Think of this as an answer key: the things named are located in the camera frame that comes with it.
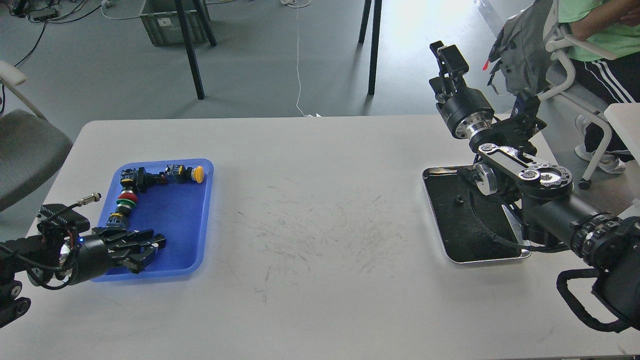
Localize white floor cable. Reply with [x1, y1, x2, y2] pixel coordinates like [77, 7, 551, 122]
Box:
[280, 0, 322, 118]

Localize grey backpack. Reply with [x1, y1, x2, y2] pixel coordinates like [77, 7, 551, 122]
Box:
[486, 0, 558, 100]

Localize blue plastic tray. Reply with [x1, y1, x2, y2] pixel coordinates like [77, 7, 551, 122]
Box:
[92, 158, 214, 282]

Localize grey plastic crate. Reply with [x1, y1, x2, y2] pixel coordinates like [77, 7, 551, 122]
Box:
[141, 0, 208, 46]

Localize black table leg right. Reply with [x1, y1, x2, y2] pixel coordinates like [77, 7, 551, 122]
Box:
[358, 0, 383, 97]

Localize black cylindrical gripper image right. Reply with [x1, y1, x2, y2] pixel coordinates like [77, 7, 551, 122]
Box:
[429, 41, 495, 139]

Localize seated person green shirt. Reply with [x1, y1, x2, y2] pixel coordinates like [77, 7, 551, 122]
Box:
[558, 0, 640, 174]

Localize red and green push buttons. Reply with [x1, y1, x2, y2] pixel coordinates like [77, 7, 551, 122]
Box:
[115, 187, 138, 215]

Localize blue black small switch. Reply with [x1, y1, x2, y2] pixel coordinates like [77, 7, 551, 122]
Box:
[105, 212, 130, 230]

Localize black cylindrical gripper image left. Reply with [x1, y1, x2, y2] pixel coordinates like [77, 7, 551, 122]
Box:
[68, 227, 167, 286]

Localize black table leg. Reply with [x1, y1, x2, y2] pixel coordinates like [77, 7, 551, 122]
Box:
[358, 0, 383, 97]
[174, 0, 217, 100]

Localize silver metal tray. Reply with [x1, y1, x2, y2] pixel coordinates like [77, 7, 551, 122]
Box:
[422, 166, 531, 265]

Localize yellow push button switch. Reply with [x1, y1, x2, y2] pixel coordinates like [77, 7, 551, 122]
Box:
[159, 164, 206, 184]

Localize black table leg left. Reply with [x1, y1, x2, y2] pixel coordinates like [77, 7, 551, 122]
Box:
[174, 0, 217, 100]

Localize black connector switch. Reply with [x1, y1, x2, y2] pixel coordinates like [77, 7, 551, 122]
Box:
[119, 167, 163, 193]

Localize white office chair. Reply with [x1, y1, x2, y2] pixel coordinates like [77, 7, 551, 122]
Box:
[537, 24, 617, 190]

